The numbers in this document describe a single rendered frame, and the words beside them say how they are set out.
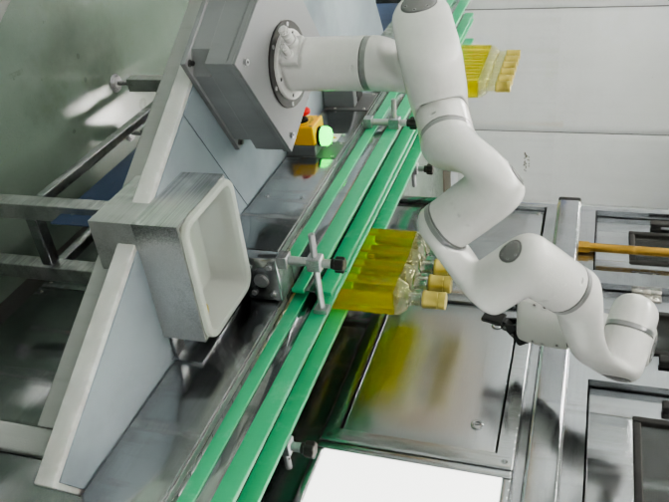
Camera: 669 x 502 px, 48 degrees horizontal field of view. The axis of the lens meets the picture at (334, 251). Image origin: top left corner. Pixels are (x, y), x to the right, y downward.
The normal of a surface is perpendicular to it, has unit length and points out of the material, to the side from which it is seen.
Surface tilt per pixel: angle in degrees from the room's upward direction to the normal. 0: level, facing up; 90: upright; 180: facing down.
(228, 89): 90
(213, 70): 90
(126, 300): 0
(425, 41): 95
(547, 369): 90
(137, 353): 0
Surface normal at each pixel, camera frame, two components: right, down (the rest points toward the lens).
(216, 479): -0.11, -0.83
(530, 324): -0.60, 0.49
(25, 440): -0.25, -0.43
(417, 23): -0.30, -0.60
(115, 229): -0.30, 0.55
